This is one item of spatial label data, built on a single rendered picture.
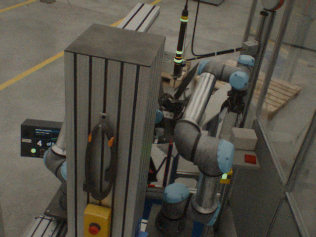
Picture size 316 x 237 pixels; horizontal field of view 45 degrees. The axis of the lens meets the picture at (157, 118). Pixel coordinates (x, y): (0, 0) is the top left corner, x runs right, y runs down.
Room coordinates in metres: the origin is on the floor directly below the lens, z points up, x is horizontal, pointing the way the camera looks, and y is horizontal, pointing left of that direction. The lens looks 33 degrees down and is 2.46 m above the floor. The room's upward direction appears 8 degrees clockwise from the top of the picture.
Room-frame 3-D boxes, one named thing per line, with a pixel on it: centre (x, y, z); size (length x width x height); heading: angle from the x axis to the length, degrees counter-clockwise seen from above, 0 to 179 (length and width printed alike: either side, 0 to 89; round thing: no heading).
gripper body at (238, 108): (1.57, -0.36, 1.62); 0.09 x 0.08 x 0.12; 4
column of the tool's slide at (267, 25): (2.54, -0.63, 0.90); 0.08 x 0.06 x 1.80; 39
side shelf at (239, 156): (2.24, -0.61, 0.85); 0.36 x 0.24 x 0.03; 4
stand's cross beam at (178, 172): (2.24, -0.28, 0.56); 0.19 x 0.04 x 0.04; 94
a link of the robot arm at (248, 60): (1.58, -0.35, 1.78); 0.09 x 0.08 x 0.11; 163
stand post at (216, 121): (2.25, -0.40, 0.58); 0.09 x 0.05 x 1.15; 4
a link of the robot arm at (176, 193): (1.29, -0.14, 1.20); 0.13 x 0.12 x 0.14; 73
